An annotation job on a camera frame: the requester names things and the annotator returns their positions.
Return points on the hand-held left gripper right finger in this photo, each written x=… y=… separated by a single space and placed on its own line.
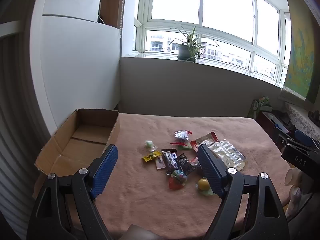
x=208 y=167

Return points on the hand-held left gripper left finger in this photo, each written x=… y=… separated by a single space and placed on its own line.
x=106 y=166

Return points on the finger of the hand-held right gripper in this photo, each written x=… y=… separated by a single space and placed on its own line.
x=281 y=137
x=303 y=137

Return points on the large clear cracker packet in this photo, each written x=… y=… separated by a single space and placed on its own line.
x=226 y=153

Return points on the red clear snack packet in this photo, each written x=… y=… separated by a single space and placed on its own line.
x=203 y=140

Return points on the dark chocolate bar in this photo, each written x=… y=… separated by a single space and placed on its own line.
x=170 y=161

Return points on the brown cardboard box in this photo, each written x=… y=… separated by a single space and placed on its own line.
x=82 y=135

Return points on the yellow candy packet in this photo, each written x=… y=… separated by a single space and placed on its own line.
x=151 y=156

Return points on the person's right hand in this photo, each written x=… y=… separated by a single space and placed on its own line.
x=293 y=192

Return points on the white lace cloth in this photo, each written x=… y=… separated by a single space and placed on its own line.
x=303 y=120

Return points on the dark wooden side table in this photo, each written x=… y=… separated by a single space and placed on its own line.
x=268 y=123

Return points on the yellow jelly cup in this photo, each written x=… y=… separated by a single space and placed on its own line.
x=203 y=185

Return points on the black patterned snack packet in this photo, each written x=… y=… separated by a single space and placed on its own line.
x=185 y=163

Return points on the red green snack packet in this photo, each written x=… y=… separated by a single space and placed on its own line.
x=181 y=145

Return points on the green printed bag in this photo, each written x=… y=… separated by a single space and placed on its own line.
x=258 y=106

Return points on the silver red candy wrapper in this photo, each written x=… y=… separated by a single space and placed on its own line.
x=182 y=135

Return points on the pink towel cloth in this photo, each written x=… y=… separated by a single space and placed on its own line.
x=140 y=197

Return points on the green wrapped candy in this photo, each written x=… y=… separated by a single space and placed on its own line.
x=149 y=144

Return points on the white pink candy packet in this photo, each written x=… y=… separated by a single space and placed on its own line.
x=160 y=163

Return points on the white ribbed panel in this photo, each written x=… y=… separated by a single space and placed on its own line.
x=17 y=130

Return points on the white wardrobe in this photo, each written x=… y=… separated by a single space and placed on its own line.
x=80 y=67

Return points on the potted green plant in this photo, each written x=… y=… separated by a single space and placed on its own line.
x=184 y=51

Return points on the white framed window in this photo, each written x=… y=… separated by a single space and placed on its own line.
x=225 y=17

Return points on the wooden shelf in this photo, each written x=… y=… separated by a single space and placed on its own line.
x=111 y=2

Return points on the yellow blue wall poster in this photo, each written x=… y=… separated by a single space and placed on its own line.
x=301 y=62

